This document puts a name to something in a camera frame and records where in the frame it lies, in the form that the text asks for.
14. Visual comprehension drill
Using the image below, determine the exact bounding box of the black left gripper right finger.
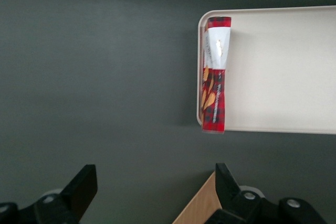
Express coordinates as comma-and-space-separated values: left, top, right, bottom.
204, 163, 285, 224

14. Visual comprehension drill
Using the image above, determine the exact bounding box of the red plaid cookie box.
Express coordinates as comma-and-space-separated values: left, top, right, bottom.
200, 16, 233, 134

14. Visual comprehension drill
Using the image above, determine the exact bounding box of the cream rectangular tray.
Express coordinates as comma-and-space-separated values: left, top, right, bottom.
195, 5, 336, 135

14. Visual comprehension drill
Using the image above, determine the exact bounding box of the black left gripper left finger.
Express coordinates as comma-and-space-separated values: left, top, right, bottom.
33, 164, 99, 224

